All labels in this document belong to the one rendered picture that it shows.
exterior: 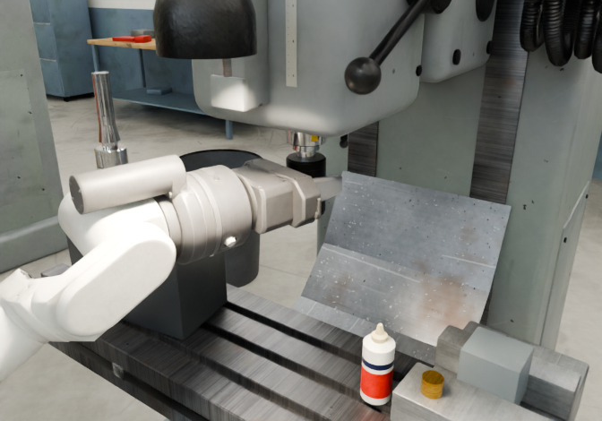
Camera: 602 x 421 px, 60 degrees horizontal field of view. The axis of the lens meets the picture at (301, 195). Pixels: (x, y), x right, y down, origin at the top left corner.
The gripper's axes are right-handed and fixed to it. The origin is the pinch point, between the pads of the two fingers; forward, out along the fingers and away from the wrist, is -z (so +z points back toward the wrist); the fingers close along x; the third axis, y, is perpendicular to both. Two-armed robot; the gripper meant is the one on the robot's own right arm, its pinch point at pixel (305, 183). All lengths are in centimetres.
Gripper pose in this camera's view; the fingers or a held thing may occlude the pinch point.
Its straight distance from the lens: 62.4
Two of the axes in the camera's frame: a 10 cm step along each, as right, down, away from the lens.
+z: -7.6, 2.3, -6.1
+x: -6.5, -2.8, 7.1
